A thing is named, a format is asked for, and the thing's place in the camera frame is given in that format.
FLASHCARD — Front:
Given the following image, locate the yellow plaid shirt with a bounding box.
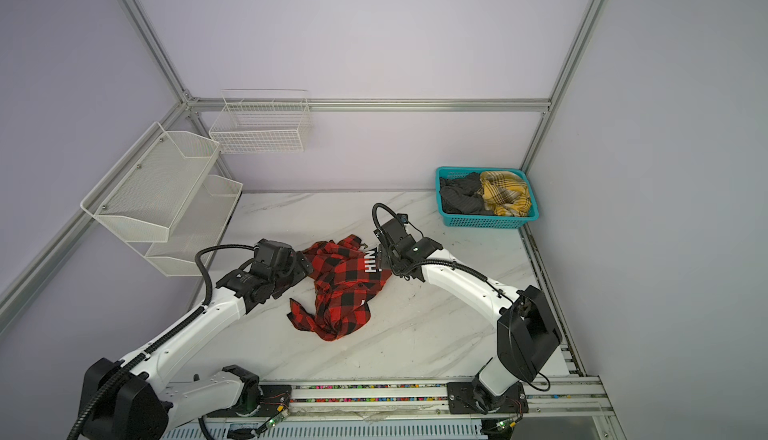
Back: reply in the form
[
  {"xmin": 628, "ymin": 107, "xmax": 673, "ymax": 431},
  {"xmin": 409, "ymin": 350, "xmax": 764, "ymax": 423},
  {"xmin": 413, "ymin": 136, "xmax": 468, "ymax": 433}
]
[{"xmin": 480, "ymin": 170, "xmax": 533, "ymax": 217}]

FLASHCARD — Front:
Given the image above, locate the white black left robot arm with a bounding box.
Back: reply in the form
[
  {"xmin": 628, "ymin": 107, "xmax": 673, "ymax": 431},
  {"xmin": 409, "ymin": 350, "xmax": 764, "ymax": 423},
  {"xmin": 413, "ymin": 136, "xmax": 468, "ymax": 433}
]
[{"xmin": 68, "ymin": 244, "xmax": 312, "ymax": 439}]

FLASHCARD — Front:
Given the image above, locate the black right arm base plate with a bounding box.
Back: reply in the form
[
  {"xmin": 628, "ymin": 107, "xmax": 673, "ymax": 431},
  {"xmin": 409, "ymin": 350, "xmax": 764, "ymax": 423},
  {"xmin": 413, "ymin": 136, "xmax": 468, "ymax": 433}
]
[{"xmin": 447, "ymin": 380, "xmax": 529, "ymax": 416}]

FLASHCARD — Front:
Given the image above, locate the aluminium frame profile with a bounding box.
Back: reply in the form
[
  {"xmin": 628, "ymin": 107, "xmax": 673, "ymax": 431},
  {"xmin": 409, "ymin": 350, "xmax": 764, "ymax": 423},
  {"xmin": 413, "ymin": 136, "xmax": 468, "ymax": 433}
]
[{"xmin": 1, "ymin": 0, "xmax": 608, "ymax": 336}]

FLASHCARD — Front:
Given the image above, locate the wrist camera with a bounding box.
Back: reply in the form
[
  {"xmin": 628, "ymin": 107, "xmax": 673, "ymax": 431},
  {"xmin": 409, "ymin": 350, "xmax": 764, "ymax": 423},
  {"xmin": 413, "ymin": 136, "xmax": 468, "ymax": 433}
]
[
  {"xmin": 377, "ymin": 213, "xmax": 416, "ymax": 250},
  {"xmin": 250, "ymin": 238, "xmax": 296, "ymax": 276}
]

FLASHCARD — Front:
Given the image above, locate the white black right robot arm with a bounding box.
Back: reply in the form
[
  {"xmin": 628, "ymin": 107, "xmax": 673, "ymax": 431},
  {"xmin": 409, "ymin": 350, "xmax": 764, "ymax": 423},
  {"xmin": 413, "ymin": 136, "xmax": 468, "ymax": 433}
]
[{"xmin": 379, "ymin": 234, "xmax": 563, "ymax": 414}]

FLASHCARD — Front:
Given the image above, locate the teal plastic basket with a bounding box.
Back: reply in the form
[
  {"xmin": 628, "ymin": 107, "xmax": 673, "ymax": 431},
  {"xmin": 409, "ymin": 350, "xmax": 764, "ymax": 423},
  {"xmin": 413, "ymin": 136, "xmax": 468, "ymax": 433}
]
[{"xmin": 436, "ymin": 166, "xmax": 539, "ymax": 229}]

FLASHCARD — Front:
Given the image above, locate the dark grey shirt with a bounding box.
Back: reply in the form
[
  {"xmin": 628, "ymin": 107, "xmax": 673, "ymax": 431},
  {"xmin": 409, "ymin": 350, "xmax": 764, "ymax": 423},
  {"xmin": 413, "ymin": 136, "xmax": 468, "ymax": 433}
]
[{"xmin": 438, "ymin": 172, "xmax": 490, "ymax": 215}]

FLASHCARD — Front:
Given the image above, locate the black corrugated left cable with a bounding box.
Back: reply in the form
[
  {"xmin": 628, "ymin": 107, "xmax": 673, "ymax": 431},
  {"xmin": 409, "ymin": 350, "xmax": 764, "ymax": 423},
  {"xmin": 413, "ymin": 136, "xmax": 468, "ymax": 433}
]
[{"xmin": 65, "ymin": 243, "xmax": 259, "ymax": 440}]

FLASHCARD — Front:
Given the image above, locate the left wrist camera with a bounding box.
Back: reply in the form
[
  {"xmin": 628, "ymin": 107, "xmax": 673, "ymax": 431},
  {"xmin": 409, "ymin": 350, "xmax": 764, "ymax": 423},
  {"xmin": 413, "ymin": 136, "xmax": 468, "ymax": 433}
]
[{"xmin": 250, "ymin": 238, "xmax": 296, "ymax": 276}]

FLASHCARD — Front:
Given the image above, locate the white wire basket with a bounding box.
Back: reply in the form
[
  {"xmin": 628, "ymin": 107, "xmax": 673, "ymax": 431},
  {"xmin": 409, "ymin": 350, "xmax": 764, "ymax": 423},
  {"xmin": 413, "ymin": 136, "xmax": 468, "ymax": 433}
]
[{"xmin": 209, "ymin": 90, "xmax": 312, "ymax": 154}]

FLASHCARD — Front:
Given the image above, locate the aluminium mounting rail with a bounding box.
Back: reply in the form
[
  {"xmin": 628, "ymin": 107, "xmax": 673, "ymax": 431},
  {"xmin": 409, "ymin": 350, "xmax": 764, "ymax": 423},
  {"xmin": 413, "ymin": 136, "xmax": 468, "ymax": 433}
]
[{"xmin": 156, "ymin": 372, "xmax": 615, "ymax": 428}]

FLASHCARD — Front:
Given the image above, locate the red black plaid shirt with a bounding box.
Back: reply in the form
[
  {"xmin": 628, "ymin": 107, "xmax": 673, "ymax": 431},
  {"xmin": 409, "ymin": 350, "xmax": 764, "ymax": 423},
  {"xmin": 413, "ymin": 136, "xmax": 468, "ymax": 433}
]
[{"xmin": 287, "ymin": 234, "xmax": 393, "ymax": 342}]

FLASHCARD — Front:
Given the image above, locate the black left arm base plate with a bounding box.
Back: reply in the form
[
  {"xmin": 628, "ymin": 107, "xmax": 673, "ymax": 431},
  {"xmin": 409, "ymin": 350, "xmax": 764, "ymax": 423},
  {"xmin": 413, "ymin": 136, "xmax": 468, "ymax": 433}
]
[{"xmin": 207, "ymin": 384, "xmax": 292, "ymax": 418}]

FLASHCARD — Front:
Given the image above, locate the white mesh lower shelf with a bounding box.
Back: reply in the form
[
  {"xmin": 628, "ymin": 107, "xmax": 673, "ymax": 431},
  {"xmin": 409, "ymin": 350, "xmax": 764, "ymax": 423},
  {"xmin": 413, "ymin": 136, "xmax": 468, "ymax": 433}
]
[{"xmin": 144, "ymin": 174, "xmax": 242, "ymax": 277}]

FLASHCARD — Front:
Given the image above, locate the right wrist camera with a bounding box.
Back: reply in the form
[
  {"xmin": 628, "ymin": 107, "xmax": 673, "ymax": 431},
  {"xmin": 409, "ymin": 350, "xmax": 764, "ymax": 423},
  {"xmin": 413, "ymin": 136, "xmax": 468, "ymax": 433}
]
[{"xmin": 377, "ymin": 213, "xmax": 416, "ymax": 250}]

